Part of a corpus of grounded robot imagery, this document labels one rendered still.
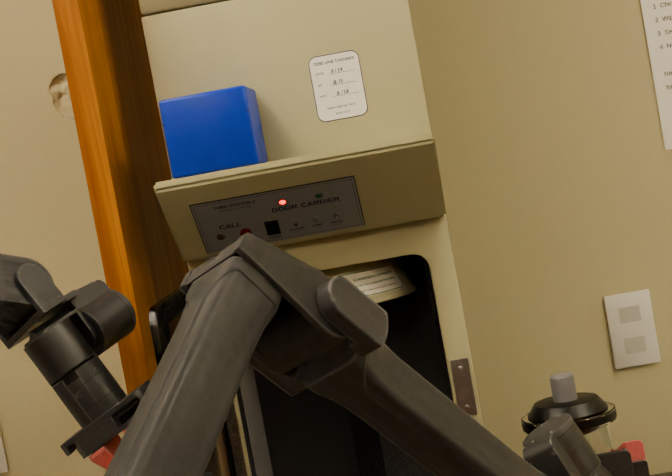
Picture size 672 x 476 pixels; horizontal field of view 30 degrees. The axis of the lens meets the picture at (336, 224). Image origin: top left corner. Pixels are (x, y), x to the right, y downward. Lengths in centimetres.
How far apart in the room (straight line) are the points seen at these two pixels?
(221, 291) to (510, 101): 105
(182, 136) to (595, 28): 78
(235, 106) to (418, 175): 22
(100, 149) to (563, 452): 62
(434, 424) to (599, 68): 97
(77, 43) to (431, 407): 62
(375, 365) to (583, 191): 95
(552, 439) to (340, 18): 57
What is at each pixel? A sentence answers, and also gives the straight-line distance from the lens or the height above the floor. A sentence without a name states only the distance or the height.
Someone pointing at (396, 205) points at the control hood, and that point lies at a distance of 146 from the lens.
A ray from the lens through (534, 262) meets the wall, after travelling 196.
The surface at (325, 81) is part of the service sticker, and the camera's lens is 152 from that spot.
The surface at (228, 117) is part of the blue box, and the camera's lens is 142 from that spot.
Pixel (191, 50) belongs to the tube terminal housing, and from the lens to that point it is 154.
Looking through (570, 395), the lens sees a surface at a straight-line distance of 147.
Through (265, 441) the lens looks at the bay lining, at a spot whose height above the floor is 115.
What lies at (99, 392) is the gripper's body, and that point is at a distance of 133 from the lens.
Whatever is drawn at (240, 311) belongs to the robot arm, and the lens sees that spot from 97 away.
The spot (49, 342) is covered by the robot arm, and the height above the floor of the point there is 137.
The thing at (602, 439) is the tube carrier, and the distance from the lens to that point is 146.
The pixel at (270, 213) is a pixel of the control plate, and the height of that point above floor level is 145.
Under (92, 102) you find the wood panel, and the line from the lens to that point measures 147.
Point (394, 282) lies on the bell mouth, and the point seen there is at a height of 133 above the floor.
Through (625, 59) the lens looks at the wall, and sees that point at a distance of 198.
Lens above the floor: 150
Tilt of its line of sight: 3 degrees down
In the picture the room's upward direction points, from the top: 10 degrees counter-clockwise
